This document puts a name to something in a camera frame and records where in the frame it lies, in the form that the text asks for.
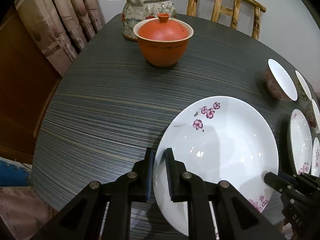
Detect small deep plate pink flowers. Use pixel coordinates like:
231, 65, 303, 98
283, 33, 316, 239
311, 138, 320, 177

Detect plate with pink roses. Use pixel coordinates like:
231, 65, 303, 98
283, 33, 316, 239
289, 109, 312, 175

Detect large plate purple flowers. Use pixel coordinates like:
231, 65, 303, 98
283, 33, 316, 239
153, 96, 279, 235

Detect white bowl red floral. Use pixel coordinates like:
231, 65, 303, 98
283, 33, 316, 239
305, 99, 319, 134

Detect white bowl green floral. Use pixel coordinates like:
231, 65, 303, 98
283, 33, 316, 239
295, 70, 312, 101

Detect wide white bowl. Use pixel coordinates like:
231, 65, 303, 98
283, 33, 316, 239
265, 59, 298, 101

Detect blue floor mat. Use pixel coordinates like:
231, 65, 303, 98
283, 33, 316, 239
0, 160, 31, 187

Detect orange lidded tea cup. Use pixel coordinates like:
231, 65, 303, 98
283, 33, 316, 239
133, 13, 194, 67

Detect brown wooden door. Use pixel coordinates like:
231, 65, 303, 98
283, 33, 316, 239
0, 7, 62, 164

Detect floral ceramic teapot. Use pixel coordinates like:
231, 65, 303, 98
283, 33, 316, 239
121, 0, 177, 41

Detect beige patterned curtain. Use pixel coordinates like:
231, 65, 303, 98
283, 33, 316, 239
15, 0, 105, 76

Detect wooden bamboo chair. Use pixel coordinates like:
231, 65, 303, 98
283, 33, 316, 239
187, 0, 266, 40

